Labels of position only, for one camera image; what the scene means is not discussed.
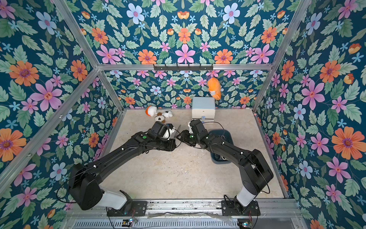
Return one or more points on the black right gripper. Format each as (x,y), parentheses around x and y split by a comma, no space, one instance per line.
(185,137)

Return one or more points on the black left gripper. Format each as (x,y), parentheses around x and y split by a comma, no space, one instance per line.
(170,147)

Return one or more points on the black scissors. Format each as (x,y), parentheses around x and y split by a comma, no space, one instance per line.
(177,131)

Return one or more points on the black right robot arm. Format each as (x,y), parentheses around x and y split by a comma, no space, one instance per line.
(254,170)

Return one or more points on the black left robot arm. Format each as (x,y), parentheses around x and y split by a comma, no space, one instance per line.
(85,180)

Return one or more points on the white brown plush dog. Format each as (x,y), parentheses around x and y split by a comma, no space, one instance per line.
(163,116)

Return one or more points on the white mini drawer cabinet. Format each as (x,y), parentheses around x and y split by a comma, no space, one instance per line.
(203,106)

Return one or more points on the orange plush toy hanging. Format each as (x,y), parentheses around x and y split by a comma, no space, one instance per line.
(214,88)

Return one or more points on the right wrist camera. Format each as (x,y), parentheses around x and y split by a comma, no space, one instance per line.
(196,127)

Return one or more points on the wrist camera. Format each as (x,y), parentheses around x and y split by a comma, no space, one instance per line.
(196,127)
(160,130)

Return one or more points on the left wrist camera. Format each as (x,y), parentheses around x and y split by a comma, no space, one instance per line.
(160,130)

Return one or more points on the metal front rail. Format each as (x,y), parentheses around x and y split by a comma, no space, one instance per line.
(269,213)

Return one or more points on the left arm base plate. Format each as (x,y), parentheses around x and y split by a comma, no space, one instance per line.
(132,208)

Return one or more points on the black hook rail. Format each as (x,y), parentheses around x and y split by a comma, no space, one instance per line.
(179,67)

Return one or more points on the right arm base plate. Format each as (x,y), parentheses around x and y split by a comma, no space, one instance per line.
(234,208)

